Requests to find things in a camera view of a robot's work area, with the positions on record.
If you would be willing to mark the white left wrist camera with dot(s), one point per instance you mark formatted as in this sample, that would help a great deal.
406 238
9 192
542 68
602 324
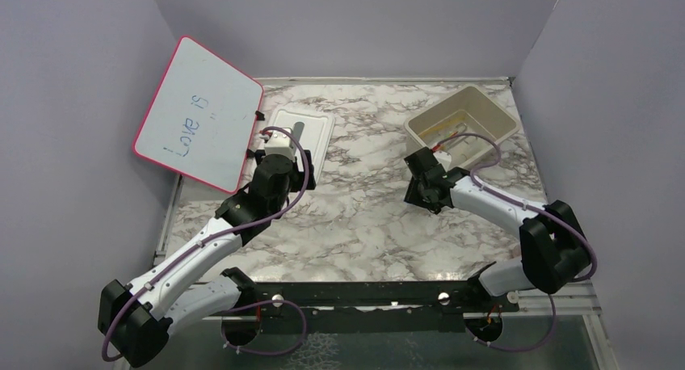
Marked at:
281 144

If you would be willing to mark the yellow rubber tubing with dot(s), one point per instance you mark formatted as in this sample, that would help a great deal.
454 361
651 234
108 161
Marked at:
443 130

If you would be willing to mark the pink framed whiteboard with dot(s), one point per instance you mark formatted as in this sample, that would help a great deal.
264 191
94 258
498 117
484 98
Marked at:
201 118

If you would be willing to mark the metal crucible tongs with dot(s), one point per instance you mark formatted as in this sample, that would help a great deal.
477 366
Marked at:
463 143

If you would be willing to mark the white plastic bin lid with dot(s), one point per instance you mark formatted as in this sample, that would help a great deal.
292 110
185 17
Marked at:
313 130

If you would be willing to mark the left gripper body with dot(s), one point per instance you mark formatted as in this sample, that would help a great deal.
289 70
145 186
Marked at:
297 180

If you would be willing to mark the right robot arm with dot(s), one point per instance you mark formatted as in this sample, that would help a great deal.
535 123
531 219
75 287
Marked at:
553 250

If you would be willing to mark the beige plastic bin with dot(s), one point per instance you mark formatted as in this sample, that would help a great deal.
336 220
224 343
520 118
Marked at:
481 113

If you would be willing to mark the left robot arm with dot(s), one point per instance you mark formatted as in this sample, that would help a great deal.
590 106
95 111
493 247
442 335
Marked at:
137 319

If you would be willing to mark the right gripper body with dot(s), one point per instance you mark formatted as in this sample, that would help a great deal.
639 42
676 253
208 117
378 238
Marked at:
417 195

